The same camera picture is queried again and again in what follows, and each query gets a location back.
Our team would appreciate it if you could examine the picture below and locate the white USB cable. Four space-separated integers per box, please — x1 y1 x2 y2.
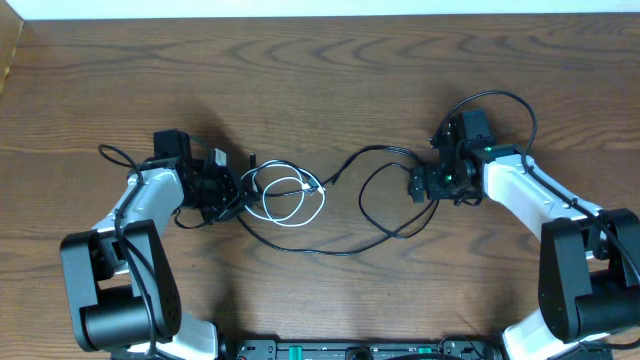
240 159 327 228

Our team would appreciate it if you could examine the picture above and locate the black USB cable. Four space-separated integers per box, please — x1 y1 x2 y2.
234 144 441 257

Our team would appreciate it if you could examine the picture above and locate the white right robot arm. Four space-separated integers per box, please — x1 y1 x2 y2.
408 145 639 359

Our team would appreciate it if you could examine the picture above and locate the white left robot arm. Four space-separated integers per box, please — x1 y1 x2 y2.
60 159 239 359

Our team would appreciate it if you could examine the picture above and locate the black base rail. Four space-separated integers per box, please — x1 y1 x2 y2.
237 337 505 360

